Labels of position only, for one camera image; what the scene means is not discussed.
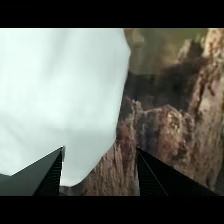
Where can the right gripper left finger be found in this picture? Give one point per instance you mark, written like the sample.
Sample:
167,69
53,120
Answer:
40,178

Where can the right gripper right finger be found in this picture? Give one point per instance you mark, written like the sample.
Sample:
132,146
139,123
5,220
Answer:
160,181

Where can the white shirt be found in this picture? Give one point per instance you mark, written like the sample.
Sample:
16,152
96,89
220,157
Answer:
60,96

